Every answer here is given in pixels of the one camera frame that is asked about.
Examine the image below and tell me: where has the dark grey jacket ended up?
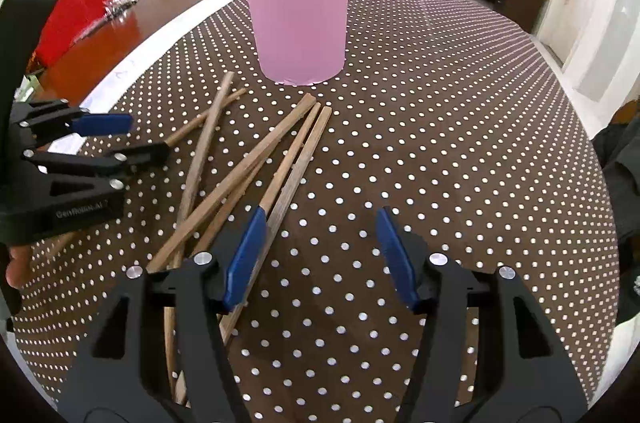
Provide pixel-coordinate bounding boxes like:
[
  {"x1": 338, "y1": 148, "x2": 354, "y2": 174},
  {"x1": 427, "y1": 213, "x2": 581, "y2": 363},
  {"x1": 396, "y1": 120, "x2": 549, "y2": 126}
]
[{"x1": 592, "y1": 100, "x2": 640, "y2": 329}]

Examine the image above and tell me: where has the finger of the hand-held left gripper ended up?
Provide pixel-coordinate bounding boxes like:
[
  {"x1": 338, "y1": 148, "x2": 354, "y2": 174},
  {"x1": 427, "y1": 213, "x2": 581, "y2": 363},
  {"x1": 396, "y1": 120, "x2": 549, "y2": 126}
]
[
  {"x1": 21, "y1": 142, "x2": 171, "y2": 177},
  {"x1": 16, "y1": 99, "x2": 134, "y2": 140}
]

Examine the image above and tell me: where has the single wooden chopstick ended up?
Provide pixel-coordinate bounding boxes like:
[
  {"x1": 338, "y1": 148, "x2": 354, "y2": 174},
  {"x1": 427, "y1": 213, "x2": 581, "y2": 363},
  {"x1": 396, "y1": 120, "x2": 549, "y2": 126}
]
[{"x1": 165, "y1": 88, "x2": 247, "y2": 147}]

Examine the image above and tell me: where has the brown polka dot tablecloth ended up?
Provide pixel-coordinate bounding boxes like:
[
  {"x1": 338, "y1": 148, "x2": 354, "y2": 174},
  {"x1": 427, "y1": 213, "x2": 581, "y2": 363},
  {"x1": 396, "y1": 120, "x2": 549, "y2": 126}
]
[{"x1": 10, "y1": 0, "x2": 623, "y2": 423}]

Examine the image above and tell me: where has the pile of wooden chopsticks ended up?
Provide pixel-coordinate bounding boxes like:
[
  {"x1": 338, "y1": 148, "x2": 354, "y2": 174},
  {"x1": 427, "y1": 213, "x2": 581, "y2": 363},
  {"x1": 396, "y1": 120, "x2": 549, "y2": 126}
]
[{"x1": 30, "y1": 72, "x2": 333, "y2": 406}]

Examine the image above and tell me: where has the clear plastic packet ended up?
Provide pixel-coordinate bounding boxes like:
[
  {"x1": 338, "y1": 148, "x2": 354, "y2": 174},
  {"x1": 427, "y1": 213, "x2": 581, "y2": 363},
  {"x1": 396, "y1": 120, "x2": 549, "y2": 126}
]
[{"x1": 102, "y1": 0, "x2": 137, "y2": 20}]

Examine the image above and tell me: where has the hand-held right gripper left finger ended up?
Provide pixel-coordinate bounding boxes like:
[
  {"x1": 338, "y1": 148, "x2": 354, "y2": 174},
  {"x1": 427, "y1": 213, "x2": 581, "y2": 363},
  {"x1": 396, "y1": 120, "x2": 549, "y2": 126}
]
[{"x1": 59, "y1": 206, "x2": 269, "y2": 423}]

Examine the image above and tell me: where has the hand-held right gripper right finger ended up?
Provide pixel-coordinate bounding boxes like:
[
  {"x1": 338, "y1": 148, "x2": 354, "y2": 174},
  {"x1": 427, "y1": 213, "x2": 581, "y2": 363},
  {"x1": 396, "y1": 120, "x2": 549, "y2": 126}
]
[{"x1": 375, "y1": 206, "x2": 589, "y2": 423}]

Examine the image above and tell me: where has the pink cylindrical cup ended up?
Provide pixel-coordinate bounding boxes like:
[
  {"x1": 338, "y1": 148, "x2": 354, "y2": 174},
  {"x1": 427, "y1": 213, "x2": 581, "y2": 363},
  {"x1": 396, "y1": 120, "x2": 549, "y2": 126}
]
[{"x1": 242, "y1": 0, "x2": 351, "y2": 86}]

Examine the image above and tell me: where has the person's left hand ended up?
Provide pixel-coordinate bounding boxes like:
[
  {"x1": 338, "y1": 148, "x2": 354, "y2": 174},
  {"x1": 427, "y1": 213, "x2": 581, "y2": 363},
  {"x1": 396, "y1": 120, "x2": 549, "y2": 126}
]
[{"x1": 6, "y1": 245, "x2": 33, "y2": 290}]

